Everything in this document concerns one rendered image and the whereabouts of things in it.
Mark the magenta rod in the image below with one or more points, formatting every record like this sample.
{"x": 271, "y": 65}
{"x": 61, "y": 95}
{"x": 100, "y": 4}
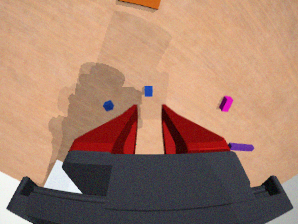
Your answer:
{"x": 226, "y": 103}

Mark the purple rod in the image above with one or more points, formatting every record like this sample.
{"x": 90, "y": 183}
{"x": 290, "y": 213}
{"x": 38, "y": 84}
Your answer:
{"x": 241, "y": 147}

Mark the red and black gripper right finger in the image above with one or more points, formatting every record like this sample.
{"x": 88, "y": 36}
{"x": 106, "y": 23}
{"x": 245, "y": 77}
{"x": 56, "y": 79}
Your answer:
{"x": 188, "y": 136}

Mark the orange rod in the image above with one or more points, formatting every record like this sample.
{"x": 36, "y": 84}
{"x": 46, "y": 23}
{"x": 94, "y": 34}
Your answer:
{"x": 147, "y": 3}

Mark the small blue block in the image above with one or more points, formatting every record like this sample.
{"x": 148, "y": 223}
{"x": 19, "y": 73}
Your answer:
{"x": 148, "y": 91}
{"x": 108, "y": 105}

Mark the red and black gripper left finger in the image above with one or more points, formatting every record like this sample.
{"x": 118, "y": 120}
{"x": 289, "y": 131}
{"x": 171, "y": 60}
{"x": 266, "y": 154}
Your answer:
{"x": 114, "y": 136}

